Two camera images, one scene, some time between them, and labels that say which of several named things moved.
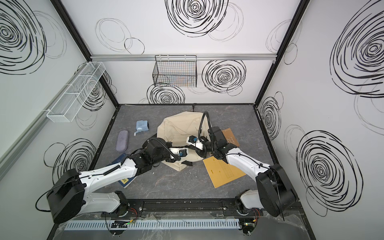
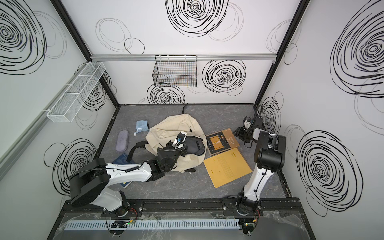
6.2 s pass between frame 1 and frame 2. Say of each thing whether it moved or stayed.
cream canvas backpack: moved
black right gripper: moved
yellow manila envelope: stayed
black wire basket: stayed
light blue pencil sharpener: stayed
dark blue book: stayed
